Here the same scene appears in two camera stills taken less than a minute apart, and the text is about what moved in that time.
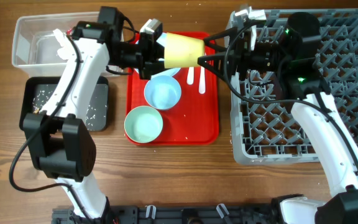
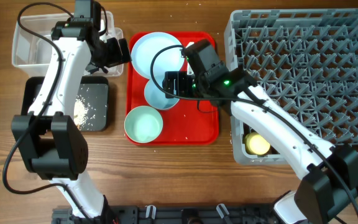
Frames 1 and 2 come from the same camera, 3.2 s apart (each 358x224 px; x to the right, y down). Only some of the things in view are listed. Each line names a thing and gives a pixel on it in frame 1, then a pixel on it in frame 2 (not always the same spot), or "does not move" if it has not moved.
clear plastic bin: x=35 y=46 does not move
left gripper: x=147 y=51 to x=117 y=56
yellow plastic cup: x=182 y=51 to x=255 y=144
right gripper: x=220 y=63 to x=179 y=81
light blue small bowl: x=162 y=92 does not move
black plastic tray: x=36 y=91 does not move
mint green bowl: x=143 y=124 does not move
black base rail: x=171 y=214 does not move
